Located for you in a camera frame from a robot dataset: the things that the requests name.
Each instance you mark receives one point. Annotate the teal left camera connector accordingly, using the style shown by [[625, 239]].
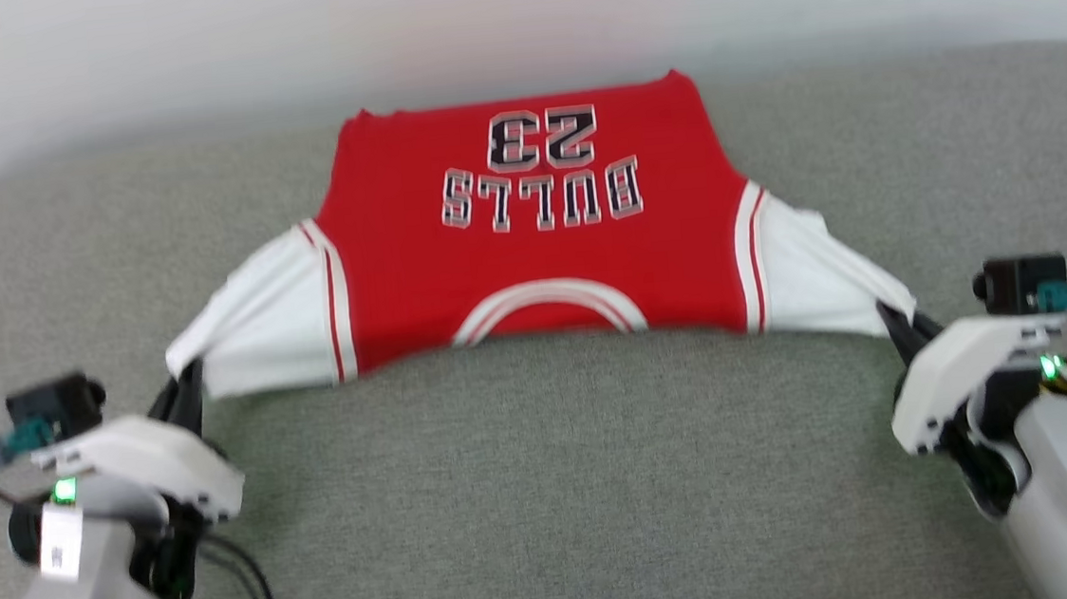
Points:
[[21, 441]]

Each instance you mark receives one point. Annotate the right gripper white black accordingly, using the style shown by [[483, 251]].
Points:
[[958, 375]]

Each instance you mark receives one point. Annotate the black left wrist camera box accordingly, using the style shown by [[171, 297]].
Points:
[[54, 406]]

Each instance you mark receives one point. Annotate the red white basketball jersey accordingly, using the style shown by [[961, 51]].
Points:
[[539, 251]]

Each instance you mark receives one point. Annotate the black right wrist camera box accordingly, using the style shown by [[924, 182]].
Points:
[[1018, 285]]

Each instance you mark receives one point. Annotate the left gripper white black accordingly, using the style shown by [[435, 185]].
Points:
[[151, 463]]

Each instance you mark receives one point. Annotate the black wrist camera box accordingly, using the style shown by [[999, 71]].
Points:
[[54, 406], [1018, 285]]

